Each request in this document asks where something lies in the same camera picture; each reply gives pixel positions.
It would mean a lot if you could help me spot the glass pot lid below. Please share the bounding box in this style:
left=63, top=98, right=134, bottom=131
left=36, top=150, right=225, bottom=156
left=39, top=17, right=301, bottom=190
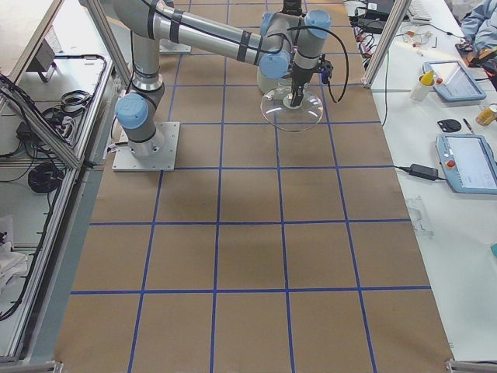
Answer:
left=260, top=86, right=324, bottom=132

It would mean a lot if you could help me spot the pale green cooking pot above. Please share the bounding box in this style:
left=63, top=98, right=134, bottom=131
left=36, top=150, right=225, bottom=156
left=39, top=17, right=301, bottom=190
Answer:
left=256, top=68, right=292, bottom=94

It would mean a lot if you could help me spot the clear plastic holder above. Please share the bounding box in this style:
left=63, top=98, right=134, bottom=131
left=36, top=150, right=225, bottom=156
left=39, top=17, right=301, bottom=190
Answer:
left=405, top=196, right=434, bottom=239

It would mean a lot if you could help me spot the yellow drink can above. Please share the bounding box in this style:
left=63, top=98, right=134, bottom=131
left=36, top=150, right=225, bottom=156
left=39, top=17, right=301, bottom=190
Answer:
left=475, top=103, right=497, bottom=126

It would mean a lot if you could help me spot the brown paper table mat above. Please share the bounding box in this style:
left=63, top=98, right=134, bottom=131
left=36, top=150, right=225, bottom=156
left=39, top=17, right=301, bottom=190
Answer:
left=55, top=1, right=451, bottom=372

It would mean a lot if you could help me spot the far blue teach pendant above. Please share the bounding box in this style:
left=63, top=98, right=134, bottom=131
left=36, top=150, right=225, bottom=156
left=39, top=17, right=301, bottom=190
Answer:
left=422, top=60, right=487, bottom=102

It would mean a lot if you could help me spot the near blue teach pendant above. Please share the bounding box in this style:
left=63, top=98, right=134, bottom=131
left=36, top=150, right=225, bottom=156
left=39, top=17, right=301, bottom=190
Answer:
left=436, top=134, right=496, bottom=195

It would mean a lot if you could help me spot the aluminium frame post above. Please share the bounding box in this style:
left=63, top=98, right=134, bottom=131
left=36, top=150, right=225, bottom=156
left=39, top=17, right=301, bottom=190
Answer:
left=363, top=0, right=411, bottom=89

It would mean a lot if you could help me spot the black power adapter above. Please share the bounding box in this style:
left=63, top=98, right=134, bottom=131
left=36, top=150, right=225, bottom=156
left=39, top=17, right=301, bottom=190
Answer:
left=408, top=163, right=439, bottom=181

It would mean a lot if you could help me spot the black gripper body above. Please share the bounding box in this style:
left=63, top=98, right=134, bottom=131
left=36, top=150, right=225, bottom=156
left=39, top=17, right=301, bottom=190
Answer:
left=290, top=64, right=311, bottom=92

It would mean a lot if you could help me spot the blue teach pendant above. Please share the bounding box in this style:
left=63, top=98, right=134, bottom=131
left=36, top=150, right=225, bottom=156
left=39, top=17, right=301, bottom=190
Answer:
left=436, top=134, right=496, bottom=195
left=422, top=60, right=487, bottom=102

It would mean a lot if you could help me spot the white cup with banana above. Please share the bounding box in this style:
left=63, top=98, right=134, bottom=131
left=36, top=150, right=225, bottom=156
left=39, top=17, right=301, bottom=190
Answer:
left=410, top=70, right=435, bottom=101

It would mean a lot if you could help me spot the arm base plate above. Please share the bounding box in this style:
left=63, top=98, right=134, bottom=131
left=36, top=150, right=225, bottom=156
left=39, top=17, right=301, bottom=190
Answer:
left=113, top=122, right=180, bottom=172
left=159, top=39, right=191, bottom=54

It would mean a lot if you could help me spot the black round disc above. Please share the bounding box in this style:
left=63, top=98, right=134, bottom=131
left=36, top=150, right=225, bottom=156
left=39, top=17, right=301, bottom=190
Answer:
left=437, top=119, right=462, bottom=133

